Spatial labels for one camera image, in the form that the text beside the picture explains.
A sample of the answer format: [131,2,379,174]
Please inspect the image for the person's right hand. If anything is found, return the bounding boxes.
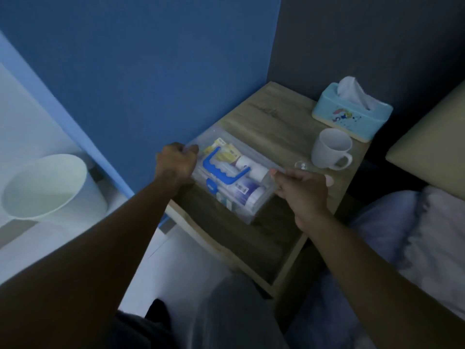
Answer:
[270,169,334,232]

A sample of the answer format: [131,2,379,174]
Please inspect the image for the white waste bin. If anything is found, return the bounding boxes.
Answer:
[0,153,109,230]

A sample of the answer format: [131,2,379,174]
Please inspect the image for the white blanket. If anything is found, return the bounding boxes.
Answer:
[287,185,465,349]

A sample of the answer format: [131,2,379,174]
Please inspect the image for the beige pillow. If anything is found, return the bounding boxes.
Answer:
[386,81,465,201]

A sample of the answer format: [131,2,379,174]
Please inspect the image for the teal tissue box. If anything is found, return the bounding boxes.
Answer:
[312,82,394,143]

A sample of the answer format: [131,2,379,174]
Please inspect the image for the blue and white medicine box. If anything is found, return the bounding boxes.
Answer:
[218,178,265,212]

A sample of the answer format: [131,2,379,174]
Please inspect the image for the person's grey trouser leg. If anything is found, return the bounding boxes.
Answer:
[109,272,289,349]

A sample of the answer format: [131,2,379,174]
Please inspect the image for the yellow medicine packet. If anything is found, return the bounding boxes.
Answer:
[203,138,242,165]

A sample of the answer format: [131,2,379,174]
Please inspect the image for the person's left hand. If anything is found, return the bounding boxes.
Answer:
[154,142,200,186]

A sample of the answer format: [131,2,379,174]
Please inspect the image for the wooden bedside table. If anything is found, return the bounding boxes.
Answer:
[165,81,371,299]

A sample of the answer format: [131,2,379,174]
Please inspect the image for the white mug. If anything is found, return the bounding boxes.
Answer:
[311,128,354,171]

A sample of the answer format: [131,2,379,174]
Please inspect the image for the clear storage box blue handle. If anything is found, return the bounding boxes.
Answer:
[186,127,287,225]

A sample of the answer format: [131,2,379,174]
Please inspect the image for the person's left forearm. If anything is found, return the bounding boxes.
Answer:
[0,176,189,349]

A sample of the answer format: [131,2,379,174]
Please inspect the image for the white tissue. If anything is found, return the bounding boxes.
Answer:
[337,76,380,110]

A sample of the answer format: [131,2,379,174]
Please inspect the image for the person's right forearm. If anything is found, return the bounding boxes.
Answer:
[303,211,465,349]

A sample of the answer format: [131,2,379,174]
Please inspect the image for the white medicine bottle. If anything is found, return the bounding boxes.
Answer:
[235,155,270,181]

